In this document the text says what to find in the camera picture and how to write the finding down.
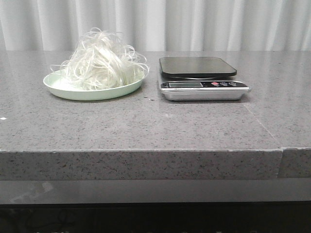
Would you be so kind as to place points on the white vermicelli noodle bundle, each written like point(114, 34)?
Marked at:
point(102, 60)

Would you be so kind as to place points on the silver digital kitchen scale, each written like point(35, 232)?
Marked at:
point(199, 79)

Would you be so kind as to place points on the pale green round plate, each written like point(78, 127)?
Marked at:
point(62, 88)

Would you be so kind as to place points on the white pleated curtain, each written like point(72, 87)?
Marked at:
point(159, 25)

